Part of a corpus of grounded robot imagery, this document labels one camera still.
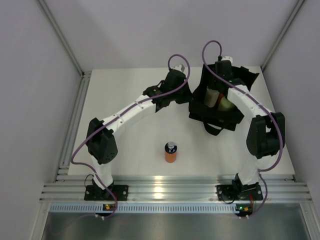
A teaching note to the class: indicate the black canvas bag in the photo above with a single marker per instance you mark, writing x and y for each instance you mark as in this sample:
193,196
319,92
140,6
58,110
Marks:
215,121

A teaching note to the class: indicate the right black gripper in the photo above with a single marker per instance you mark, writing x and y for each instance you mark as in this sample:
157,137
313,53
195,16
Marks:
213,77

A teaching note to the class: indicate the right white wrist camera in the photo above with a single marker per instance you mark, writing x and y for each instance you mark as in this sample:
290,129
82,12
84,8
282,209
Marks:
227,58

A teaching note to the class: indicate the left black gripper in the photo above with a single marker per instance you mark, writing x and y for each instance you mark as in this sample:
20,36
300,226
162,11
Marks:
188,96

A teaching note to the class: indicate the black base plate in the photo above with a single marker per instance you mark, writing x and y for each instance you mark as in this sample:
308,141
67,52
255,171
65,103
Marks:
95,193
229,193

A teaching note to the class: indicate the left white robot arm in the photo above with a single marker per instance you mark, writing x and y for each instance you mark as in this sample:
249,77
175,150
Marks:
102,145

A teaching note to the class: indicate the orange bottle white pump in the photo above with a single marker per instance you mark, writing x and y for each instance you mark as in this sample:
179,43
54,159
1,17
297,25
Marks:
220,96

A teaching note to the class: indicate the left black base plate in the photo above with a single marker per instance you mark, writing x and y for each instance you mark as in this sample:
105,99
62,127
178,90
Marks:
95,193

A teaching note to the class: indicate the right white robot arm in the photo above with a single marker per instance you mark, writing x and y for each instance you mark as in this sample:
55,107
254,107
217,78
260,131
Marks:
265,138

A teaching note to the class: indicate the aluminium front rail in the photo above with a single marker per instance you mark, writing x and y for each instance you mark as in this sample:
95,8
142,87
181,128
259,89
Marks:
199,189

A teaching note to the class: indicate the grey slotted cable duct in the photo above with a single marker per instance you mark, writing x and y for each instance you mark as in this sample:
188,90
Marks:
102,208

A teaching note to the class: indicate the cream bottle white cap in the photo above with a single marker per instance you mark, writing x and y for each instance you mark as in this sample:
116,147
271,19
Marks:
211,97

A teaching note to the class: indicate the left aluminium frame post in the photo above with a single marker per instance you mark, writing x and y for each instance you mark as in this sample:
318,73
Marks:
60,35

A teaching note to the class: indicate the aluminium frame post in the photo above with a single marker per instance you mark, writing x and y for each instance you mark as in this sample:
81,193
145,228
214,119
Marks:
60,35
294,12

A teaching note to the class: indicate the yellow-green pump bottle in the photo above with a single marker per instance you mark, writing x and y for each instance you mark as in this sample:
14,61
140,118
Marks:
225,105

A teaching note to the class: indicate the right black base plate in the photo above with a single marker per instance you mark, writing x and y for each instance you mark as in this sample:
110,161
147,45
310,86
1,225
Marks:
229,193

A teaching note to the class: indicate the right aluminium frame post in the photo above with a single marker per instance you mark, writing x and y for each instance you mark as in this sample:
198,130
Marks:
294,12

